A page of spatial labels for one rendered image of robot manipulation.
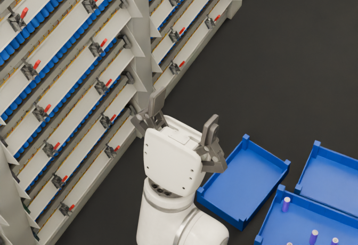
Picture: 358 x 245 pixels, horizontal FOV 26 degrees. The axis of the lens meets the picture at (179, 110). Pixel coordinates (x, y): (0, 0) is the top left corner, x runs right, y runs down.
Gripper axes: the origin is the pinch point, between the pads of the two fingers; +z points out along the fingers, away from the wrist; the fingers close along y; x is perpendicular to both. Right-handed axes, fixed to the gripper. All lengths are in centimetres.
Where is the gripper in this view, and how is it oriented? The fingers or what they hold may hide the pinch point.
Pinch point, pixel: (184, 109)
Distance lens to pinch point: 113.3
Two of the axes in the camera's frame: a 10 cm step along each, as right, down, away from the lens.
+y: 8.3, 4.5, -3.2
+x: -5.4, 5.2, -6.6
